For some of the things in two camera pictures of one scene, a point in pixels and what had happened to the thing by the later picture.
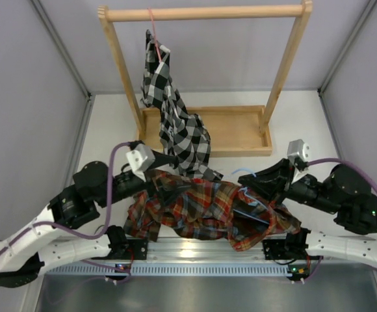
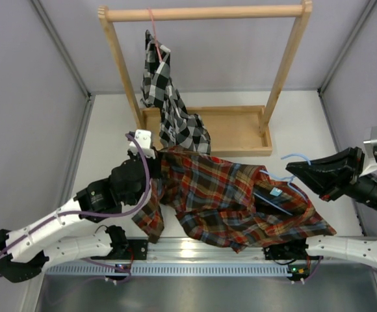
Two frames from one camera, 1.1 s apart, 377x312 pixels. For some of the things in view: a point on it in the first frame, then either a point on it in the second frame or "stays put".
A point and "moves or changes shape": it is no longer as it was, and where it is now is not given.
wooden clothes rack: (232, 130) stays put
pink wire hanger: (156, 44) stays put
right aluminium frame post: (370, 6) stays put
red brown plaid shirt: (186, 206) moves or changes shape
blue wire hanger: (250, 199) moves or changes shape
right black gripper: (275, 182) to (331, 177)
